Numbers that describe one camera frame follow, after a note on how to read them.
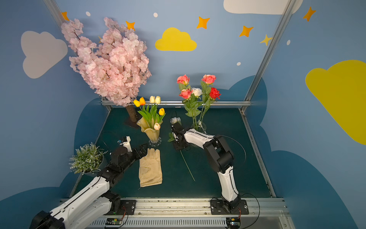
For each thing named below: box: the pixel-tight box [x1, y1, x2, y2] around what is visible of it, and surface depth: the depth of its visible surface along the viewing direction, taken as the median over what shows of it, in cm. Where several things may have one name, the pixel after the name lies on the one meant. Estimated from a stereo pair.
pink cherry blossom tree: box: [61, 17, 152, 122], surface depth 69 cm
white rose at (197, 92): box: [191, 87, 204, 130], surface depth 84 cm
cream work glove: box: [138, 147, 163, 188], surface depth 89 cm
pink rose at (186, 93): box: [178, 88, 196, 130], surface depth 81 cm
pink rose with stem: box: [198, 74, 217, 127], surface depth 83 cm
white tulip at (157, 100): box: [154, 95, 161, 124], surface depth 84 cm
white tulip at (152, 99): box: [149, 95, 156, 116], surface depth 85 cm
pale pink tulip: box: [153, 122, 161, 131], surface depth 72 cm
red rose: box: [200, 87, 222, 127], surface depth 83 cm
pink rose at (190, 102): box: [178, 88, 202, 130], surface depth 85 cm
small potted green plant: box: [68, 142, 109, 176], surface depth 76 cm
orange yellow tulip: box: [132, 96, 153, 129], surface depth 85 cm
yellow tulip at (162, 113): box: [158, 107, 167, 124], surface depth 78 cm
